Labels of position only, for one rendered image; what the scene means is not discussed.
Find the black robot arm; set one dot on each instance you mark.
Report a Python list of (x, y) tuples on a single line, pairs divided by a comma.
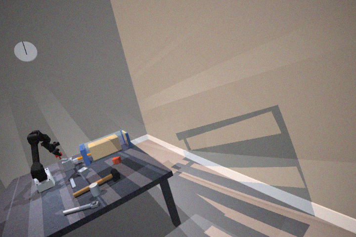
[(37, 170)]

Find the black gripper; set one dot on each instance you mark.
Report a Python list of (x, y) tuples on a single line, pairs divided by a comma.
[(53, 150)]

